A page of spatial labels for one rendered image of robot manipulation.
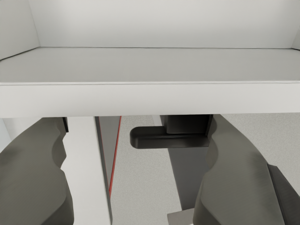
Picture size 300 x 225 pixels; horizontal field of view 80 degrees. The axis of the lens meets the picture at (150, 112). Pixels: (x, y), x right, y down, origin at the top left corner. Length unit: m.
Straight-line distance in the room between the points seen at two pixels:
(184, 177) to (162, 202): 1.14
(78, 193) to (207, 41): 0.36
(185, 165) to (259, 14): 0.57
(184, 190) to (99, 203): 0.29
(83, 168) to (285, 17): 0.35
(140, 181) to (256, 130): 0.95
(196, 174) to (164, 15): 0.56
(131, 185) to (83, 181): 1.22
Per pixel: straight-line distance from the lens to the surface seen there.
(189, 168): 0.68
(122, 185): 1.59
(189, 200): 0.60
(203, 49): 0.17
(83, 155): 0.34
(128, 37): 0.17
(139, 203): 1.77
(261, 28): 0.20
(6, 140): 0.36
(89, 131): 0.31
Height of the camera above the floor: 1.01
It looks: 61 degrees down
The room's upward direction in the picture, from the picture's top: 172 degrees clockwise
